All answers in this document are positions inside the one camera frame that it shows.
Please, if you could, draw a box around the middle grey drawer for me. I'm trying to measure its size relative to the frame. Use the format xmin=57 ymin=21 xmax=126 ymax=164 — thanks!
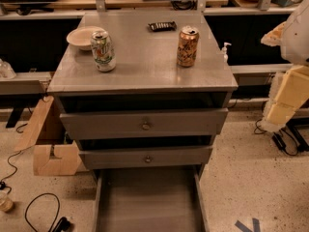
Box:
xmin=79 ymin=146 xmax=212 ymax=169

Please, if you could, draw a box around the clear plastic cup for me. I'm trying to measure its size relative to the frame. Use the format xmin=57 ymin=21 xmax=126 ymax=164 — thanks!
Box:
xmin=0 ymin=190 xmax=14 ymax=212

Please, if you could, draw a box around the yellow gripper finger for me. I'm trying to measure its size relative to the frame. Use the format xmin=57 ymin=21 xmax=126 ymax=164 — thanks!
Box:
xmin=261 ymin=65 xmax=309 ymax=132
xmin=261 ymin=22 xmax=286 ymax=46

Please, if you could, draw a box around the green white soda can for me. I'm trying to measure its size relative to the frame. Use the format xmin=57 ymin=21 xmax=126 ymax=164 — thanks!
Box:
xmin=91 ymin=30 xmax=116 ymax=73

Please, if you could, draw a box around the wooden block stand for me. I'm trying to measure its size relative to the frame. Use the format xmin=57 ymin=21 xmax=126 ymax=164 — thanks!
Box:
xmin=14 ymin=96 xmax=86 ymax=176

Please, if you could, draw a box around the dark snack bar wrapper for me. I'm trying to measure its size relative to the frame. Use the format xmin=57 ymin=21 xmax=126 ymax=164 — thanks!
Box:
xmin=149 ymin=21 xmax=177 ymax=32

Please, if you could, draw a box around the white bowl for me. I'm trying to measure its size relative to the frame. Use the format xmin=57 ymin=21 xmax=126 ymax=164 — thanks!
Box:
xmin=67 ymin=26 xmax=101 ymax=51

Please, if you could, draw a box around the grey drawer cabinet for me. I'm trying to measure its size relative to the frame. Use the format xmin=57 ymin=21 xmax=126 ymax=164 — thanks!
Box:
xmin=46 ymin=10 xmax=239 ymax=232

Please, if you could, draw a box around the bottom grey open drawer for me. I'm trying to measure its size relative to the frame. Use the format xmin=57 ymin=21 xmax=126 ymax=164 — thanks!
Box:
xmin=92 ymin=165 xmax=211 ymax=232

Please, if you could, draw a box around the top grey drawer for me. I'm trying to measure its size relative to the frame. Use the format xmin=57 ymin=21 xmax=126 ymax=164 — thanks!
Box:
xmin=60 ymin=108 xmax=228 ymax=140

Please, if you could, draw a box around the orange soda can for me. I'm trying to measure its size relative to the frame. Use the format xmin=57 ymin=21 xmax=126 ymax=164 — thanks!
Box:
xmin=177 ymin=25 xmax=199 ymax=67

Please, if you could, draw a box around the black cable and adapter right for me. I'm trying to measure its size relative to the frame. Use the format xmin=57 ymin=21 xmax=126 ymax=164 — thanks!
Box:
xmin=253 ymin=100 xmax=309 ymax=157

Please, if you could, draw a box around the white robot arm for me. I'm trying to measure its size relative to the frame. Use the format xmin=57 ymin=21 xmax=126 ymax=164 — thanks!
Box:
xmin=261 ymin=0 xmax=309 ymax=132

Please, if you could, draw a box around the white pump bottle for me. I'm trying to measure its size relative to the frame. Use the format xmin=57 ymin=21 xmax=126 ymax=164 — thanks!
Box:
xmin=221 ymin=43 xmax=232 ymax=63

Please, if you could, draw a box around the black floor cable left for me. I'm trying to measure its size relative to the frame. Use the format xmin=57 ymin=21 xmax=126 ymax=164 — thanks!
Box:
xmin=0 ymin=123 xmax=71 ymax=232

